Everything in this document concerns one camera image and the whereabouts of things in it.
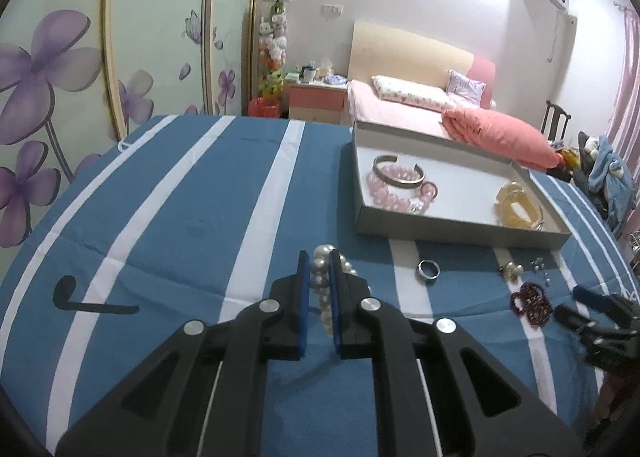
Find red yellow toy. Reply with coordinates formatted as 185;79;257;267
555;147;581;170

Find blue white striped tablecloth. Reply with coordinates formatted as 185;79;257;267
0;114;640;457

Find purple pillow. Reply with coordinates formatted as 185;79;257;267
446;69;487;105

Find grey metal cuff bracelet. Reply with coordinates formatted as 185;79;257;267
372;155;426;188

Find clear tube of plush toys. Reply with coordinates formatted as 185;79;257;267
256;0;292;102

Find grey cardboard tray box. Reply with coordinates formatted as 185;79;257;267
350;119;573;250

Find blue clothes pile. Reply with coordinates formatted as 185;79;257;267
570;132;626;233

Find red trash bin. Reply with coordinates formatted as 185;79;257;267
248;97;282;118

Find pink curtain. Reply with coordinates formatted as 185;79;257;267
602;12;640;238

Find pink white nightstand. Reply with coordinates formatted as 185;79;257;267
287;82;348;125

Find silver ring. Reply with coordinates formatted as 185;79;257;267
417;259;442;283

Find small silver earrings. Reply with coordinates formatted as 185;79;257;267
531;257;552;285

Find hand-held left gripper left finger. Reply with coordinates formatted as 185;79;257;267
54;250;309;457

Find pink quilt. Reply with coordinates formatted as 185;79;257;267
441;108;561;170

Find bed with cream pink headboard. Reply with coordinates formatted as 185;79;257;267
346;21;561;172

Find yellow amber bangle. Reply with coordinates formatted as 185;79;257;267
494;181;546;230

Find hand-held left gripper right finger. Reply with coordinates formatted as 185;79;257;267
327;248;585;457

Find wardrobe with purple flower doors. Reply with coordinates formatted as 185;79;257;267
0;0;263;258

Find pink bead bracelet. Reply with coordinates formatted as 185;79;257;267
366;164;441;215

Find air conditioner cable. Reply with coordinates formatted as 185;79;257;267
547;12;559;62

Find white pearl bracelet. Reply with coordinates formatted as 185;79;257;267
307;244;358;338

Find dark red bead bracelet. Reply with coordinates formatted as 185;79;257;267
510;282;553;325

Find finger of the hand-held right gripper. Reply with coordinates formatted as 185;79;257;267
554;303;601;343
572;285;640;333

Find white printed pillow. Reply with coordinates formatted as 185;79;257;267
371;75;463;112

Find dark wooden chair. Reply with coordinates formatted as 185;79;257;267
539;100;572;142

